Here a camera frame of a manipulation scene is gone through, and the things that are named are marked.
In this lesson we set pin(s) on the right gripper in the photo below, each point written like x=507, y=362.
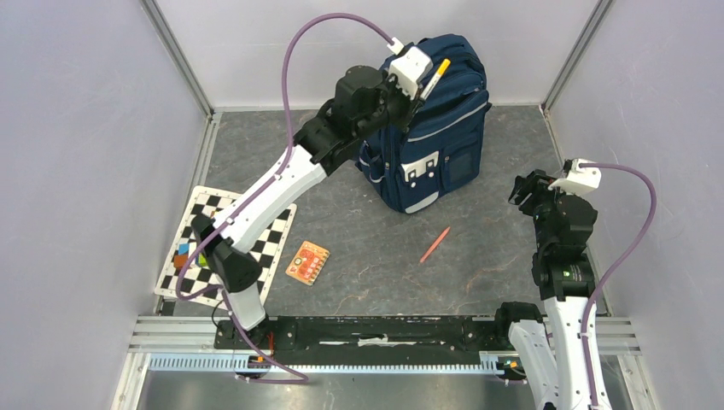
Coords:
x=537, y=182

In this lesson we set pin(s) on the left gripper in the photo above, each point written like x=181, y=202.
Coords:
x=411, y=106

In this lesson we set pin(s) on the yellow white marker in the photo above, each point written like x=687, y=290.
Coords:
x=434, y=80

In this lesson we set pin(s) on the navy blue backpack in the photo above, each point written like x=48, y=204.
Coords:
x=441, y=149

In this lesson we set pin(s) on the orange card pack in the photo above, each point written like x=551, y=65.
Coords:
x=307, y=263

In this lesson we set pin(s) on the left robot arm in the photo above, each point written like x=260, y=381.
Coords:
x=366, y=100

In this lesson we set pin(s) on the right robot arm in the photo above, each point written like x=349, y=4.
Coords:
x=557, y=347

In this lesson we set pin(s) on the orange pencil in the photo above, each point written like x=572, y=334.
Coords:
x=434, y=245

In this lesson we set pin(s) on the checkerboard calibration board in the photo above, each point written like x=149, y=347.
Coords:
x=267, y=249

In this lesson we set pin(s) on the colourful blocks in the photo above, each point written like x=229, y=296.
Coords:
x=183, y=254

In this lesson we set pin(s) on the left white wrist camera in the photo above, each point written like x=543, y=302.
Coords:
x=409, y=65

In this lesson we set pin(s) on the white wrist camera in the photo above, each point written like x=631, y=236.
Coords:
x=409, y=65
x=579, y=178

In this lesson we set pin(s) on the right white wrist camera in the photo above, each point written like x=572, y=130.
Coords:
x=579, y=178

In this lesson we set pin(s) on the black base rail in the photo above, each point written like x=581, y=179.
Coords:
x=380, y=340

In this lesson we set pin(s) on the aluminium frame rail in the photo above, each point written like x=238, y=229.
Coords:
x=199, y=344

